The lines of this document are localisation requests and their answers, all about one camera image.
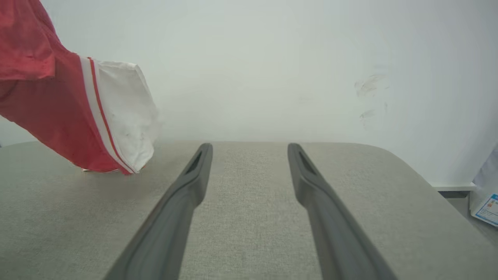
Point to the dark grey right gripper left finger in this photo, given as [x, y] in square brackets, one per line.
[167, 233]

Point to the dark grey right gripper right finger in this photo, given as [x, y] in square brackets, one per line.
[338, 241]

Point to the red and white sports shirt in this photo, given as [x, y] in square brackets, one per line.
[58, 109]

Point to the white baseboard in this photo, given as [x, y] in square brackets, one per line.
[453, 187]

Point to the white box with blue label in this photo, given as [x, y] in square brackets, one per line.
[486, 208]

